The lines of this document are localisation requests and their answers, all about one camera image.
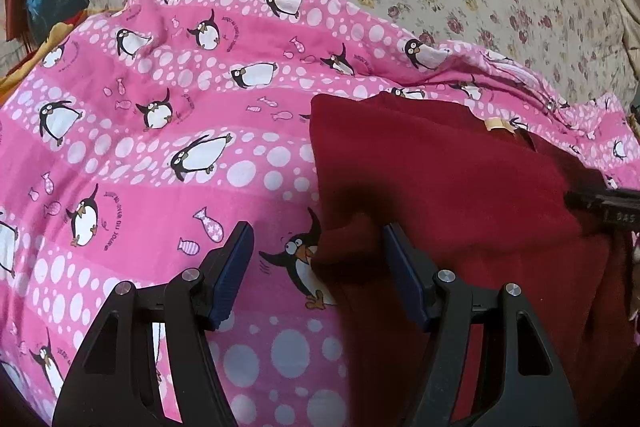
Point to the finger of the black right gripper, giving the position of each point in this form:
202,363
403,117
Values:
612,206

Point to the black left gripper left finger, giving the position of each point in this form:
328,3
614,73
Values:
113,381

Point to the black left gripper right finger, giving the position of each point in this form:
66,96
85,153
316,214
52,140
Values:
489,361

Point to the dark red garment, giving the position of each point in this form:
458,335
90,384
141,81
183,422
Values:
486,204

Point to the pink penguin blanket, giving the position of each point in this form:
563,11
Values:
139,142

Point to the yellow cloth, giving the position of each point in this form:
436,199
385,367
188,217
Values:
18,73

